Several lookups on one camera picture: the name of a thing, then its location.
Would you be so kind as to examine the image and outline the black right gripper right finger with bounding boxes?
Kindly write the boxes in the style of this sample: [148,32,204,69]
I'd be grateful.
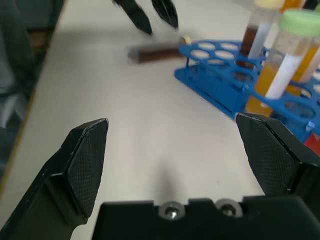
[235,112,320,221]

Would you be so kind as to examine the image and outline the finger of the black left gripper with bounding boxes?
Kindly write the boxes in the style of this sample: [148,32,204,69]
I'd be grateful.
[112,0,154,36]
[149,0,180,30]

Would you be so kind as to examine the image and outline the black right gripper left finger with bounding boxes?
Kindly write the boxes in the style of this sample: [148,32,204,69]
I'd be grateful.
[0,117,110,240]

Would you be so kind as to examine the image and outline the red liquid test tube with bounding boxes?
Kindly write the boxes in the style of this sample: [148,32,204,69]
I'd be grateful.
[303,131,320,159]

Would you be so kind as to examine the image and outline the dark brown liquid test tube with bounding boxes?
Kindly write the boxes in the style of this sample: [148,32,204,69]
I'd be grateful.
[127,36,192,65]

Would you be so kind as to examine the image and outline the blue test tube rack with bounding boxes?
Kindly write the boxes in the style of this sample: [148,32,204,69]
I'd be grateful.
[173,38,320,145]

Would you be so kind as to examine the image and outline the orange liquid test tube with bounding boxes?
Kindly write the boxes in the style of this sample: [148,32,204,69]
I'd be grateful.
[286,37,320,96]
[284,0,307,14]

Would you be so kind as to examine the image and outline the brown tube with yellow cap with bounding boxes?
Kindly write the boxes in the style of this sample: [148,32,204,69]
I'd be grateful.
[234,0,286,70]

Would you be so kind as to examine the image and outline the yellow tube with green cap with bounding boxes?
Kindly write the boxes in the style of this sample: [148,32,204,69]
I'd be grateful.
[245,9,320,117]

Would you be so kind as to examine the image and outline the dark object beside table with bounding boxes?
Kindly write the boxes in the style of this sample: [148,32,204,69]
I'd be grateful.
[0,0,66,131]

